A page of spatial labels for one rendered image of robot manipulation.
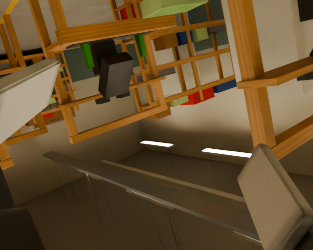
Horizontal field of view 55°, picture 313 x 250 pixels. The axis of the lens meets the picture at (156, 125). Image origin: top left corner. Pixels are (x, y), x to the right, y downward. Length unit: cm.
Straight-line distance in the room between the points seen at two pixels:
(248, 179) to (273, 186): 3
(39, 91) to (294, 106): 728
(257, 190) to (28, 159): 1061
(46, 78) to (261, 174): 13
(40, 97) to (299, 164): 776
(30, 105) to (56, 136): 1074
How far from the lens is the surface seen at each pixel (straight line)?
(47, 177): 1100
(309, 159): 769
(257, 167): 19
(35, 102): 17
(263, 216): 17
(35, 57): 1015
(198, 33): 620
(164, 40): 565
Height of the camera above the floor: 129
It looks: 11 degrees up
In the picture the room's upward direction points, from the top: 166 degrees clockwise
